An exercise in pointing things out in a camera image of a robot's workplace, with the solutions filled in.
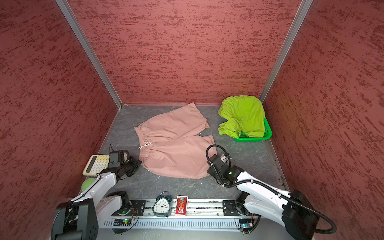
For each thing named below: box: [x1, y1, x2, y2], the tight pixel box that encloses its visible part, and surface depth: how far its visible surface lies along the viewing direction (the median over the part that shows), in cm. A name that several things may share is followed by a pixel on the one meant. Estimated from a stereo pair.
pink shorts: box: [134, 102, 217, 179], surface depth 96 cm
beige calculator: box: [82, 154, 110, 176], surface depth 89 cm
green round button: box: [81, 178, 96, 192], surface depth 84 cm
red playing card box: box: [175, 195, 189, 216], surface depth 75 cm
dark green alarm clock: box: [152, 192, 172, 219], surface depth 73 cm
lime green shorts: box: [218, 95, 266, 138], surface depth 108 cm
